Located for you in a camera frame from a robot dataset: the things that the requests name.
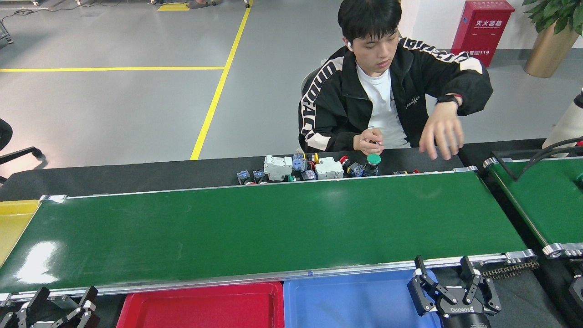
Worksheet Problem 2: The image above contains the person's left hand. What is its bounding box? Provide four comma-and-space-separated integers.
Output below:
419, 105, 465, 161

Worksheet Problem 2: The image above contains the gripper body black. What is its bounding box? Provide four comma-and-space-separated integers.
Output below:
436, 298, 493, 328

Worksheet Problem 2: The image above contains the red fire extinguisher box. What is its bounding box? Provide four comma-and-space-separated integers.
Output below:
451, 0, 515, 68

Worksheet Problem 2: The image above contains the red plastic tray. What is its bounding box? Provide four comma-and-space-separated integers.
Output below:
116, 282, 285, 328

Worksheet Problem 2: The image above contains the small red mushroom switch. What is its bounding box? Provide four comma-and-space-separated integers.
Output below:
339, 155, 365, 178

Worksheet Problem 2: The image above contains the person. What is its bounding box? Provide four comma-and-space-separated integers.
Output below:
298, 0, 494, 161

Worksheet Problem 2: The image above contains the black office chair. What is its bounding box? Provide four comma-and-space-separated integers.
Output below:
0, 118, 46, 183

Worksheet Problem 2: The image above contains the green conveyor belt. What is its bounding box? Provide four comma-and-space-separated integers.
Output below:
483, 153, 583, 259
0, 168, 540, 305

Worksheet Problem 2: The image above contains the white bottle black cap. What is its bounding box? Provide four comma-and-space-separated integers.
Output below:
542, 89, 583, 158

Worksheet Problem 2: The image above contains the person's right hand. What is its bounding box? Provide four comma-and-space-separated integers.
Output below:
353, 128, 384, 156

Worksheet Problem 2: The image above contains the black cable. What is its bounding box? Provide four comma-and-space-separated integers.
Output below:
494, 137, 583, 182

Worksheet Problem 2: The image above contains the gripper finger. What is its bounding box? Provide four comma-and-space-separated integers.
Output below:
459, 255, 502, 316
0, 287, 51, 328
50, 286, 101, 328
407, 255, 458, 317

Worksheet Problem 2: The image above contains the grey chair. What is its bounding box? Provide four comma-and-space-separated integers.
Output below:
301, 59, 331, 96

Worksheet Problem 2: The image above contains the conveyor drive chain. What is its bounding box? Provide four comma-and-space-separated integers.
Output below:
481, 261, 540, 281

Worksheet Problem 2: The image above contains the yellow plastic tray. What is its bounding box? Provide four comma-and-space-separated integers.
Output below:
0, 200, 41, 267

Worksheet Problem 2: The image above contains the blue plastic tray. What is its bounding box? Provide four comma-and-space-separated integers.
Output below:
283, 269, 442, 328

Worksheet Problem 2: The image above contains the potted plant gold pot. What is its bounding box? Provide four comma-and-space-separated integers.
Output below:
522, 0, 583, 78

